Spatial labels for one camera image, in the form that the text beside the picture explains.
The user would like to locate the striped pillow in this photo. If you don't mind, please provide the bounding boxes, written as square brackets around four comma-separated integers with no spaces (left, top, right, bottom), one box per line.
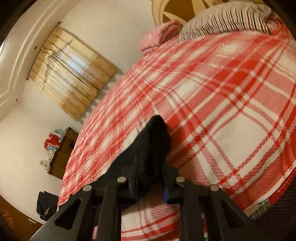
[177,2,273,43]

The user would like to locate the brown wooden door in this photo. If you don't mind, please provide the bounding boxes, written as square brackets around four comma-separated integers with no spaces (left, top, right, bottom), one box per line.
[0,195,44,241]

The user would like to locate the beige wooden headboard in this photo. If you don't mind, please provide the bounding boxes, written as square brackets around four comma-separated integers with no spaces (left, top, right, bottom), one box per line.
[150,0,223,26]

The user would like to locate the dark curtain rod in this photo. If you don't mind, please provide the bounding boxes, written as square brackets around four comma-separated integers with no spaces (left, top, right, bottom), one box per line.
[26,22,62,80]

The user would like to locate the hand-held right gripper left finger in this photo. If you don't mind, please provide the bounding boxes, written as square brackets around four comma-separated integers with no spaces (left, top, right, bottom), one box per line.
[30,153,139,241]

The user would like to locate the black suitcase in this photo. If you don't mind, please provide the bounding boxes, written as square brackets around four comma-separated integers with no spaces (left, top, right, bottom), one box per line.
[37,191,60,221]

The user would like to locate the brown wooden desk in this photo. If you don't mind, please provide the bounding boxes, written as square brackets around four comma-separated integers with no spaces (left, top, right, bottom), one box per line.
[47,126,79,180]

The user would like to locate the red gift bag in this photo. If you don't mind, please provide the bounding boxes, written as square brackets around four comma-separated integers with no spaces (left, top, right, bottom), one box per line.
[44,132,59,149]

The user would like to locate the pink folded blanket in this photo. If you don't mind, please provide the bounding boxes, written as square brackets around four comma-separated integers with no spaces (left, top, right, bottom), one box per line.
[139,20,184,54]

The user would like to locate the black pants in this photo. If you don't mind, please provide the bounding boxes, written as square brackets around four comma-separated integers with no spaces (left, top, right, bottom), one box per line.
[92,115,173,209]

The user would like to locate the bed with red plaid sheet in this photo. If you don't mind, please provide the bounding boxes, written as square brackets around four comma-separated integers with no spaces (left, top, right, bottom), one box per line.
[57,23,296,241]

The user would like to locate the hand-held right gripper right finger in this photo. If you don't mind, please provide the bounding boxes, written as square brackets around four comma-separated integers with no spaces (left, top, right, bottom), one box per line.
[162,159,266,241]

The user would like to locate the beige patterned window curtain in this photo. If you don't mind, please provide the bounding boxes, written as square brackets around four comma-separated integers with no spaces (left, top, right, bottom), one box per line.
[30,27,119,122]

